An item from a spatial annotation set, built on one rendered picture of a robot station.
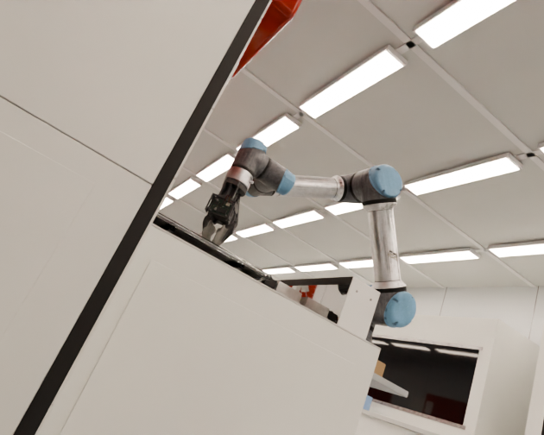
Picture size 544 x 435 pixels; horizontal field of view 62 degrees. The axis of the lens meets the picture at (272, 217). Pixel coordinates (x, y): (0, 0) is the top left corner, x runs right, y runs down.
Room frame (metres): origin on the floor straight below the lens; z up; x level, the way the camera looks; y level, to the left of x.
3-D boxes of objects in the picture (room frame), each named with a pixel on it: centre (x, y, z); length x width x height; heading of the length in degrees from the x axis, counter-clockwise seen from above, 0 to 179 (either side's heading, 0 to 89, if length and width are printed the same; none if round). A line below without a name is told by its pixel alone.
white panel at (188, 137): (0.99, 0.31, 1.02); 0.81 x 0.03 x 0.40; 23
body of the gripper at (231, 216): (1.20, 0.13, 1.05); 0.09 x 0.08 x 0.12; 170
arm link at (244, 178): (1.21, 0.13, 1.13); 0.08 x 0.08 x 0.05
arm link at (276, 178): (1.26, 0.04, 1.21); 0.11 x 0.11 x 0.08; 23
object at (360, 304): (1.33, -0.18, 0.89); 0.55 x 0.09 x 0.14; 23
